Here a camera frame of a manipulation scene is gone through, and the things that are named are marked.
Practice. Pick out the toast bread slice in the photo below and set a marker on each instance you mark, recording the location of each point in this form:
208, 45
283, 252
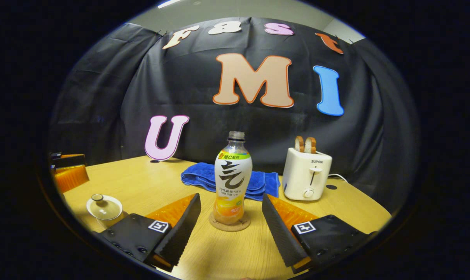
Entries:
310, 145
299, 144

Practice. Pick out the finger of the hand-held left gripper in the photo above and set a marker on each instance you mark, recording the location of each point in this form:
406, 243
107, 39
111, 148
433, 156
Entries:
69, 160
71, 179

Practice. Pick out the white teacup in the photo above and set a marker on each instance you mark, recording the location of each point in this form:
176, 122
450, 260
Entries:
112, 222

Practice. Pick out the black backdrop cloth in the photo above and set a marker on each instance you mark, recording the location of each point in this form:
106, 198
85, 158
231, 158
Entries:
122, 97

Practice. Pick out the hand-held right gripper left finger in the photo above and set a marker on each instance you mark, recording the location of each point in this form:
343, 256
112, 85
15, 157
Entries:
178, 237

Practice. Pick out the white toaster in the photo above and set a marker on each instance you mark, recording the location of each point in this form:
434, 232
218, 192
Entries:
304, 175

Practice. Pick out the clear water bottle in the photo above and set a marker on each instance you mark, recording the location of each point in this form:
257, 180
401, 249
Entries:
233, 179

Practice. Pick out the blue folded towel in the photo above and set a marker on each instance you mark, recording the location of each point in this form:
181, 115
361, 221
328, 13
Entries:
200, 177

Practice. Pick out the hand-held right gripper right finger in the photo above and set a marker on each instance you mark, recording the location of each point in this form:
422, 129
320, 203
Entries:
279, 237

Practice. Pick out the round cork coaster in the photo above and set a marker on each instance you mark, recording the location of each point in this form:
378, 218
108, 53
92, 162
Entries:
242, 226

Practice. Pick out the white teacup lid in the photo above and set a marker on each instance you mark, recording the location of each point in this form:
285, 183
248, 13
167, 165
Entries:
104, 208

